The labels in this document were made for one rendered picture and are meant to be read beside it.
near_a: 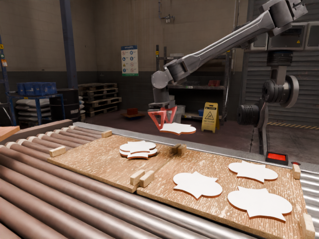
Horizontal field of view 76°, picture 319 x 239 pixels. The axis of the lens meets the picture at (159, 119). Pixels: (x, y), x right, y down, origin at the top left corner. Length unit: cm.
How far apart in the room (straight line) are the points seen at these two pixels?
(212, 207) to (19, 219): 46
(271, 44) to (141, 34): 526
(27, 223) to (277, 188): 65
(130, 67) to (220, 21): 285
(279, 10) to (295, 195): 56
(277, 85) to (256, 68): 394
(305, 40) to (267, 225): 115
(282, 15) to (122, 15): 623
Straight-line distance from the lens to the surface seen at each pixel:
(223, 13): 564
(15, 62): 580
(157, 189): 60
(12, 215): 65
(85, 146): 96
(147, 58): 622
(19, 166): 93
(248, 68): 537
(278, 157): 94
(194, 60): 75
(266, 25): 81
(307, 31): 149
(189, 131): 72
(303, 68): 543
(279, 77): 143
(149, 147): 83
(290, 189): 70
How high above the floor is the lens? 126
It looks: 13 degrees down
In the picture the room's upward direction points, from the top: straight up
